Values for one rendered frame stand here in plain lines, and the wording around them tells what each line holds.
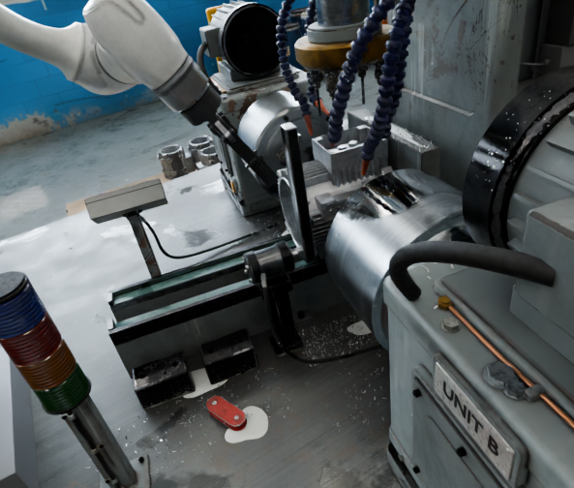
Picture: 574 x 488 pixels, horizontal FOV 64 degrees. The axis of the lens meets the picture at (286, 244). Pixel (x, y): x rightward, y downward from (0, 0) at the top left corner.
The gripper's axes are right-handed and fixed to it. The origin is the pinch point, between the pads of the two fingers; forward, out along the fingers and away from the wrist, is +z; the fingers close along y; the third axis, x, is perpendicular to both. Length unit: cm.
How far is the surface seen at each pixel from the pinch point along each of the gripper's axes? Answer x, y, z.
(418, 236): -9.9, -43.8, -0.1
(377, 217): -8.3, -35.8, -0.2
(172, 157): 48, 241, 63
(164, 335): 36.1, -13.2, 4.8
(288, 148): -5.9, -21.0, -10.1
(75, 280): 60, 32, 1
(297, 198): -1.6, -21.0, -2.3
